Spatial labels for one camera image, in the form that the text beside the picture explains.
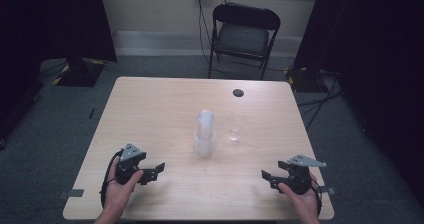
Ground black floor cables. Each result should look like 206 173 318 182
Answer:
296 71 344 131

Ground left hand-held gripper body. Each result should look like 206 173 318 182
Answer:
114 142 158 186

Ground person's right hand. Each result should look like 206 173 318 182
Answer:
277 172 322 224

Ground single clear plastic cup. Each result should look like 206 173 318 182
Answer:
226 111 250 143

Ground white baseboard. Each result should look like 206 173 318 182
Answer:
111 29 304 58

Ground black stand base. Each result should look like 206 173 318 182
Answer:
52 57 106 88
285 66 330 94

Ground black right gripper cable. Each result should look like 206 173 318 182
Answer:
309 178 324 218

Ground person's left hand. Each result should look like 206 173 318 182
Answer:
101 156 145 219

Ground black curtain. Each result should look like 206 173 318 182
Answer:
0 0 118 140
292 0 424 200

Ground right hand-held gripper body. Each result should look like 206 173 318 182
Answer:
278 154 328 196

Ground stack of clear plastic cups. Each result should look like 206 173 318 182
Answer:
193 108 218 159

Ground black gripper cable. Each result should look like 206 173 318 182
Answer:
99 148 124 209
309 178 324 218

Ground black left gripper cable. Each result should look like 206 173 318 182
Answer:
99 148 124 209

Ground black folding chair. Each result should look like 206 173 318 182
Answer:
207 2 282 81

